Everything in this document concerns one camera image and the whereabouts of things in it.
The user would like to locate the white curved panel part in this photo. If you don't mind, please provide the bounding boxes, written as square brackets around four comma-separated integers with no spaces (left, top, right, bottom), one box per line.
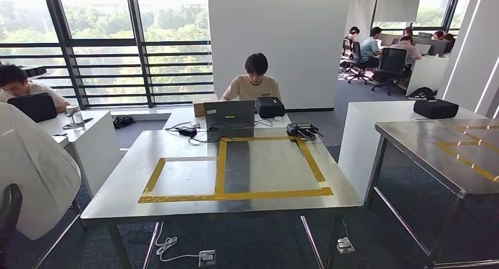
[0,102,82,241]

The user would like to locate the steel workbench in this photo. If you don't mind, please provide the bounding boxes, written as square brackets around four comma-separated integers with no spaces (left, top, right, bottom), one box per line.
[81,127,363,269]

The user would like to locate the grey laptop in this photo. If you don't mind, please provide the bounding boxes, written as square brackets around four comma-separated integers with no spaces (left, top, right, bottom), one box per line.
[203,100,256,131]

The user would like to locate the black router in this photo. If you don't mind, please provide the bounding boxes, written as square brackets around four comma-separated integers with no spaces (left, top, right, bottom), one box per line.
[285,122,324,140]

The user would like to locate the cardboard box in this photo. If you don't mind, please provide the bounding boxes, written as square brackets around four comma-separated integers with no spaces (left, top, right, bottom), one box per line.
[190,94,220,118]

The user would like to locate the yellow tape outline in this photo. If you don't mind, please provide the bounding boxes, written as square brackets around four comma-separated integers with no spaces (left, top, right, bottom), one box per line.
[137,135,334,204]

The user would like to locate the black office chair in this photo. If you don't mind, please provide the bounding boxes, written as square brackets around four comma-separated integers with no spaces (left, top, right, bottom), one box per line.
[338,37,354,75]
[370,47,409,97]
[346,40,376,85]

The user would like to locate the floor power socket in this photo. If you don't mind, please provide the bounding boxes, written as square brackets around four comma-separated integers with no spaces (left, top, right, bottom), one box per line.
[335,237,355,255]
[198,250,217,269]

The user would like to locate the black window railing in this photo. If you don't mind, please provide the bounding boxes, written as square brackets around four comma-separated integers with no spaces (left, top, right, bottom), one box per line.
[0,0,214,109]

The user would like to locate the black backpack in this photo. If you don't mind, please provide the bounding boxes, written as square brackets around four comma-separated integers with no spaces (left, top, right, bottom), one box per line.
[407,87,438,101]

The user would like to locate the white office desk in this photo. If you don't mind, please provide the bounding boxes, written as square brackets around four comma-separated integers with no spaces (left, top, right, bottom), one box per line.
[405,54,451,97]

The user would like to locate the white roller blind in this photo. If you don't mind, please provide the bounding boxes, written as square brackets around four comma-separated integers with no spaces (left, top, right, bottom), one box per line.
[373,0,424,23]

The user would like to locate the black cable bundle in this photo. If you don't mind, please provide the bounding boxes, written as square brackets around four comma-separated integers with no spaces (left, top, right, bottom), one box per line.
[112,115,136,129]

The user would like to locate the white cable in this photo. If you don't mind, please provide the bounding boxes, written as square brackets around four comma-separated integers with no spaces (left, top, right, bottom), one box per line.
[155,222,201,263]

